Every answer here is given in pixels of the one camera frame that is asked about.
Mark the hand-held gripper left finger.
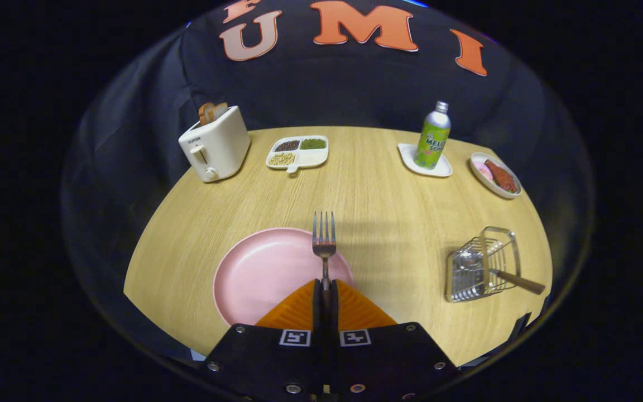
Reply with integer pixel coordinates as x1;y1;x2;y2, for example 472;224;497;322
196;279;325;402

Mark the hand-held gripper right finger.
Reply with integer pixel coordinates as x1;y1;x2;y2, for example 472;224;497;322
326;279;459;402

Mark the metal fork wooden handle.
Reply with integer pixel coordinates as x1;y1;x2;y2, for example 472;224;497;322
312;211;337;296

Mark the metal spoon wooden handle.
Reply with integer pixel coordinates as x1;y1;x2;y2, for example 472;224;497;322
454;252;546;295

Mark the pink round plate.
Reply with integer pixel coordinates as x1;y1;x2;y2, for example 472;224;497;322
213;227;356;327

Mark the black table clamp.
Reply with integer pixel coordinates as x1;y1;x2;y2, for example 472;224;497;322
511;313;533;338

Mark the white oval food plate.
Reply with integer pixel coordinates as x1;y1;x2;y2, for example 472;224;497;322
469;152;522;200

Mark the white divided dish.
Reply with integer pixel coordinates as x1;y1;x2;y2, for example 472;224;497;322
266;135;329;174

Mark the white square coaster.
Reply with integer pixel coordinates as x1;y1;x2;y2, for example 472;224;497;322
397;143;453;178

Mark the white toaster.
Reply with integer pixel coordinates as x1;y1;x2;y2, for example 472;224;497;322
178;105;251;183

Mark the red-brown meat piece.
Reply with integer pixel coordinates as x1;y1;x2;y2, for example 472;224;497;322
484;159;519;193

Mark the green soda bottle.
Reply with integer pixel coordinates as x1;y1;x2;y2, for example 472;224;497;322
414;100;452;170

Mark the metal wire basket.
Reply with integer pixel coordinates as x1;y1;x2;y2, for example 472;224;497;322
445;226;521;303

